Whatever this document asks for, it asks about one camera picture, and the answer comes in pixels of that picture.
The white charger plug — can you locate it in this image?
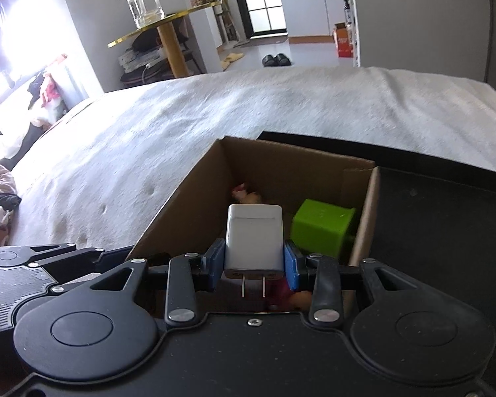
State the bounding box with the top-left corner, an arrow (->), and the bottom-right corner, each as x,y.
223,203 -> 285,298

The brown cardboard box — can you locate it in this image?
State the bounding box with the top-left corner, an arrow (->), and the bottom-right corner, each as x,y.
126,136 -> 381,319

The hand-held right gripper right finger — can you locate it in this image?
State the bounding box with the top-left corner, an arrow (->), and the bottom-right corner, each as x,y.
284,240 -> 418,327

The white kitchen cabinet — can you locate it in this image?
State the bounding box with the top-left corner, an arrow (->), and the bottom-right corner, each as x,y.
278,0 -> 352,39

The small pink toy figure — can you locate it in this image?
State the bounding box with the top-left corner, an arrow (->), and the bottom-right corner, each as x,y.
230,182 -> 262,206

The grey folded cloth stack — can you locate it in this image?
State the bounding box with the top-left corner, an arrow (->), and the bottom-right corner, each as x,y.
118,47 -> 166,74

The black framed glass door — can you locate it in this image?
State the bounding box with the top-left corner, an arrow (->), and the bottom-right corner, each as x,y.
227,0 -> 291,36

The black tray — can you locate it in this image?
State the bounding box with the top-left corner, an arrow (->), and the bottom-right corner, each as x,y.
256,130 -> 496,381

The round gold table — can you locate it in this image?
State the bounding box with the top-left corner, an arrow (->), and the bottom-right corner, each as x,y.
108,1 -> 223,78

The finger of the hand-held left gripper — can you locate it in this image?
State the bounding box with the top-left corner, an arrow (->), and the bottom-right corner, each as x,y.
27,243 -> 105,266
50,272 -> 105,295

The grey door mat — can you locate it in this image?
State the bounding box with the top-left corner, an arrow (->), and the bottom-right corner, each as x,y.
234,36 -> 289,49

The clear glass jar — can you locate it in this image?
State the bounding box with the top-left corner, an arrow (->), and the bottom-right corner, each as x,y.
126,0 -> 166,29

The blue and red toy figure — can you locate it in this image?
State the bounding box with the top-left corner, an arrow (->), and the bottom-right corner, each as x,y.
269,279 -> 315,312

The colourful clothes pile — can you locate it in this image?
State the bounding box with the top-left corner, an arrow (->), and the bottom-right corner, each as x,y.
27,54 -> 65,127

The orange cardboard box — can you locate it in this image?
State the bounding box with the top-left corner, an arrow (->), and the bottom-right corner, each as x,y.
333,22 -> 354,58

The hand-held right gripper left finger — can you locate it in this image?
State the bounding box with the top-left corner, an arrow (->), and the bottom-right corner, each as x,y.
89,238 -> 227,327

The green cube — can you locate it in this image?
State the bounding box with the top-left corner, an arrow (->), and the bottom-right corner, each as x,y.
290,198 -> 358,259

